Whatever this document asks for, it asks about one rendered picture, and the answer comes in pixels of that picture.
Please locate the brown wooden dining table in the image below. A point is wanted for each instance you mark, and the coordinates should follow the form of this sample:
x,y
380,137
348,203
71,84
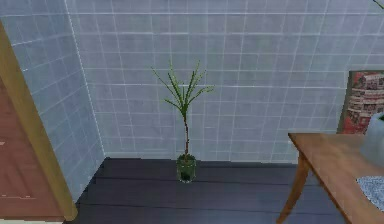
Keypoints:
x,y
333,160

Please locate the grey woven place mat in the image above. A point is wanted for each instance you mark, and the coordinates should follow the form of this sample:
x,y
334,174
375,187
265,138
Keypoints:
x,y
373,190

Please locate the red framed wall picture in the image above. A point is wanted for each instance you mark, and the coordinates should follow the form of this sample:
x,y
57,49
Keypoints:
x,y
363,103

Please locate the green potted house plant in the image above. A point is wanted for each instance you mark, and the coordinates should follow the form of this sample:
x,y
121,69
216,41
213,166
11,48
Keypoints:
x,y
186,133

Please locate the brown wooden room door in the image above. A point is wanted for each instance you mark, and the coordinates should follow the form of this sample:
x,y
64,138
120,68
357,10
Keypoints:
x,y
20,160

